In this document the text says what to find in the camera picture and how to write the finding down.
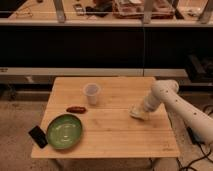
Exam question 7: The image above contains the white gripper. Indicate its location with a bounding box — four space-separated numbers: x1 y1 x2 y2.
143 91 162 112

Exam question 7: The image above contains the white sponge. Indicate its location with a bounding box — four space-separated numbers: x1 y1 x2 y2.
130 105 149 120

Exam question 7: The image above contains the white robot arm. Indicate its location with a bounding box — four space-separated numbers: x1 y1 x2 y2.
142 80 213 145

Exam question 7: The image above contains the wooden table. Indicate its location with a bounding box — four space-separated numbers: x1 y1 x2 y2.
31 77 180 159

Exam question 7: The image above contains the clear plastic cup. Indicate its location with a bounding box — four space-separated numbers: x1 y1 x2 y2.
83 83 100 105

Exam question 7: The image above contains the brown sausage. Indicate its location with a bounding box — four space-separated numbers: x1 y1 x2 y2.
66 106 87 114

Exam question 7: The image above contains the basket on shelf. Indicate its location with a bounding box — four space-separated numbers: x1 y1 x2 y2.
112 0 175 19

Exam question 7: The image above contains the green bowl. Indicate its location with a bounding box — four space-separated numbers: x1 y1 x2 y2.
46 114 83 150

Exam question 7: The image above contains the black phone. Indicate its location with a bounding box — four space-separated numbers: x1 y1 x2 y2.
29 126 47 148

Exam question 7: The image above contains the black cable on floor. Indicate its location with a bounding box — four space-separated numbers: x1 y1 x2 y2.
176 126 213 171

